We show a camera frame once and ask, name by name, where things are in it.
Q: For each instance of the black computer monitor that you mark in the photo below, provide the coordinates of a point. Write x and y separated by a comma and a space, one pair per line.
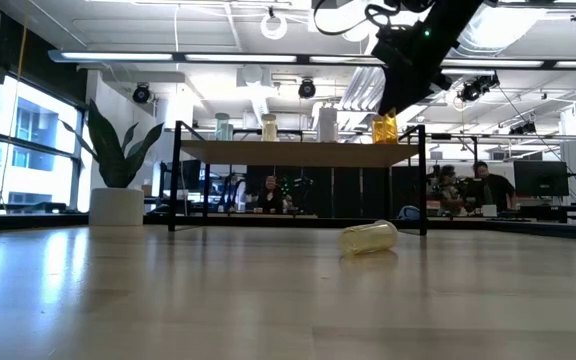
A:
540, 178

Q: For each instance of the long ceiling light strip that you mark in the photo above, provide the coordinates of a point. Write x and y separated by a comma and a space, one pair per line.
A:
118, 56

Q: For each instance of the white opaque medicine bottle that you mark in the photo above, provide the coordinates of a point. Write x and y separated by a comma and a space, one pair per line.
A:
328, 127

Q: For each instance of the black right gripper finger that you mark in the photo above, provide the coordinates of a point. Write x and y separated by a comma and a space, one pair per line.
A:
394, 92
415, 87

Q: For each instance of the orange bottle with yellow pills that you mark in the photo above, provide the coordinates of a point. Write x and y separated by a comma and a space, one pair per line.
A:
392, 131

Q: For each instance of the orange bottle with red capsule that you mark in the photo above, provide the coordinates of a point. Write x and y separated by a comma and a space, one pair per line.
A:
378, 132

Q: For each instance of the small black monitor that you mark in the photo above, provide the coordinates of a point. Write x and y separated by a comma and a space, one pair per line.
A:
191, 175

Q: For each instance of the silver ventilation duct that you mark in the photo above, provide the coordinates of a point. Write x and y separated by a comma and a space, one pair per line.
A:
493, 35

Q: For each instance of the black ceiling spotlight cluster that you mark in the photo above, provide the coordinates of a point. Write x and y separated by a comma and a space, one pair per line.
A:
478, 87

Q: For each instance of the green medicine bottle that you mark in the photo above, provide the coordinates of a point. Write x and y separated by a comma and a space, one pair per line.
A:
222, 127

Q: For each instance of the green snake plant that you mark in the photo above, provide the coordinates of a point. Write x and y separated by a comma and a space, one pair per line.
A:
108, 150

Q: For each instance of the blue round object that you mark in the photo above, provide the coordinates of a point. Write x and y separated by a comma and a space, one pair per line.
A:
409, 212

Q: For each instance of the pale yellow medicine bottle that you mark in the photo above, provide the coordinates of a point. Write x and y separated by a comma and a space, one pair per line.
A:
269, 129
368, 237

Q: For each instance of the person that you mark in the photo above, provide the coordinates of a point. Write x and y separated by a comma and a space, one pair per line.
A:
448, 192
495, 189
270, 197

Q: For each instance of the wooden shelf black metal frame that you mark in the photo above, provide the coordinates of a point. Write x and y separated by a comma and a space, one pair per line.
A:
293, 154

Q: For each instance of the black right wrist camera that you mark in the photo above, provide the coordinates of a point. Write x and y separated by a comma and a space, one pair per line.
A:
389, 45

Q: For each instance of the white plant pot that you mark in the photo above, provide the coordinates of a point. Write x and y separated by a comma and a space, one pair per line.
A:
116, 207

